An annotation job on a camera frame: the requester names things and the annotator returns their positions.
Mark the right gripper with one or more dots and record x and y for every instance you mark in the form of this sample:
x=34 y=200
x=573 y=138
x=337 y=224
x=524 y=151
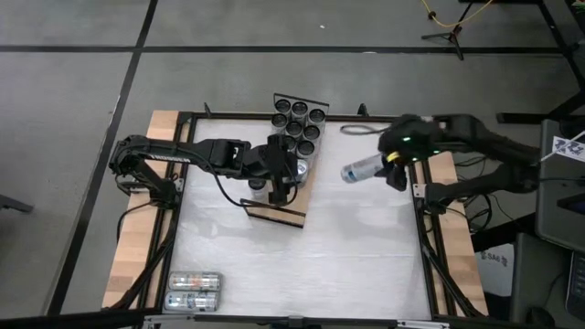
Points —
x=411 y=137

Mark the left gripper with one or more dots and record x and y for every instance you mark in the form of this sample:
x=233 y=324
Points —
x=276 y=169

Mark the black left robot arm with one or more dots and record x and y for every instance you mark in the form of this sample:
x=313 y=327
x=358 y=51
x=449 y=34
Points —
x=183 y=153

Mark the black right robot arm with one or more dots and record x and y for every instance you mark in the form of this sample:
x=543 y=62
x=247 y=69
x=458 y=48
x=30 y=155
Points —
x=493 y=146

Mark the white labelled box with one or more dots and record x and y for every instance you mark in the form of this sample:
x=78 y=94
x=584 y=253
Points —
x=496 y=269

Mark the black tripod stand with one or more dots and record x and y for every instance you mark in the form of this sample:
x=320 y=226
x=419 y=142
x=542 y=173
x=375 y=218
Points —
x=452 y=39

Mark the grey equipment case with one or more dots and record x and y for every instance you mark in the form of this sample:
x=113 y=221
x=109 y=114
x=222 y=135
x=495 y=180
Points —
x=555 y=205

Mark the white paper marker tag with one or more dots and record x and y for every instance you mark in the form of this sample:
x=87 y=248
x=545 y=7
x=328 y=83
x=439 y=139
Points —
x=569 y=148

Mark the dark grey bin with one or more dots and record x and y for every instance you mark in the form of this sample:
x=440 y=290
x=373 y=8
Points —
x=539 y=283

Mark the black stand foot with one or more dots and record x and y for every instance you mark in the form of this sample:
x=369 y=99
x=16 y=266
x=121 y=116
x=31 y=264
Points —
x=13 y=203

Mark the black frame clamp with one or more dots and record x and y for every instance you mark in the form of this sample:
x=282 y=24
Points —
x=208 y=109
x=362 y=109

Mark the black metal table frame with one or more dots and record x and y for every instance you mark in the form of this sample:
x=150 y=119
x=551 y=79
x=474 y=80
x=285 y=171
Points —
x=219 y=115

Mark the black metal stand frame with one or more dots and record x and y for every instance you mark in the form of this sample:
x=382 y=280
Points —
x=525 y=118

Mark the silver camera mount bar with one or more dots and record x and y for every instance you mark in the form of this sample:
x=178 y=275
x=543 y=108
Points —
x=294 y=322

